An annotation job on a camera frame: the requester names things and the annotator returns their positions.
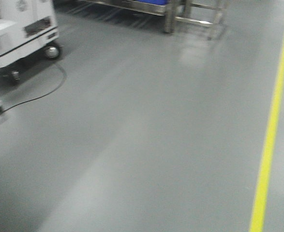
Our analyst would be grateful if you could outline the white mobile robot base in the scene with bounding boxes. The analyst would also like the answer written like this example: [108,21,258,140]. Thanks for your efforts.
[0,0,61,84]

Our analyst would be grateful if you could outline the black floor cable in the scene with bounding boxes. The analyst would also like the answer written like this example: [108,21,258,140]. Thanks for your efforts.
[0,63,67,136]

